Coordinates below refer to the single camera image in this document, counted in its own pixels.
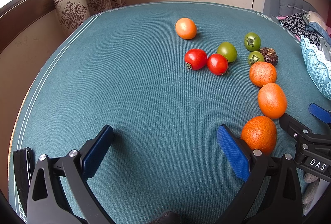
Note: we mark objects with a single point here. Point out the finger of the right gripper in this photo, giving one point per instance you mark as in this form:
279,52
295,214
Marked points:
320,113
294,128

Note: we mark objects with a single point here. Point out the teal tablecloth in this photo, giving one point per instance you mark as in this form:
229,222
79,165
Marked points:
126,68

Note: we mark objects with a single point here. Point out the green tomato smooth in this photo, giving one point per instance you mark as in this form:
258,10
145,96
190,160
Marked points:
227,50

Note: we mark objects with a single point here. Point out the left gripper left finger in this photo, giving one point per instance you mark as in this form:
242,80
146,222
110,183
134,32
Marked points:
47,202

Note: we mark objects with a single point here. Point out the small red tomato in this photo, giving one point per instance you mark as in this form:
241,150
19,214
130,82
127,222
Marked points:
217,64

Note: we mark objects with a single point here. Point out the light blue lattice basket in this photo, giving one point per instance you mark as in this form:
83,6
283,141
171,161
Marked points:
317,66

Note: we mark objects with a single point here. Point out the pile of clothes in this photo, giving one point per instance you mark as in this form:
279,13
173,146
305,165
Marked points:
310,25

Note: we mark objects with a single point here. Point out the dark wrinkled passion fruit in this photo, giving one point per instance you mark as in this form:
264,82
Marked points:
269,55

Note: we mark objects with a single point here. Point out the green tomato with stem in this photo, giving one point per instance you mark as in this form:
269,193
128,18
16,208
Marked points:
252,42

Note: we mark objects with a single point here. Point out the small green tomato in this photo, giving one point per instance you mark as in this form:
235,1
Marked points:
255,57

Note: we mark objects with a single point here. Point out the grey sofa bed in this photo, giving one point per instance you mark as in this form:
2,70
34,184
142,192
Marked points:
282,8

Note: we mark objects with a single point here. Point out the smooth orange tomato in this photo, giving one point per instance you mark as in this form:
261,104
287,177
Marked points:
186,28

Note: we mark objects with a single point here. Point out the large red tomato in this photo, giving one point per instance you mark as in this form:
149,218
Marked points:
195,59

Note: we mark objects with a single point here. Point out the brown window frame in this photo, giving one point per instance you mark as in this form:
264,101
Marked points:
17,15

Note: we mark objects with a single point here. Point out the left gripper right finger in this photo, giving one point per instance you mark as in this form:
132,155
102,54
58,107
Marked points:
271,191

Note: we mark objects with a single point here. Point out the mandarin orange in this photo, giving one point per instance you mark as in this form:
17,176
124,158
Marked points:
272,100
260,133
262,73

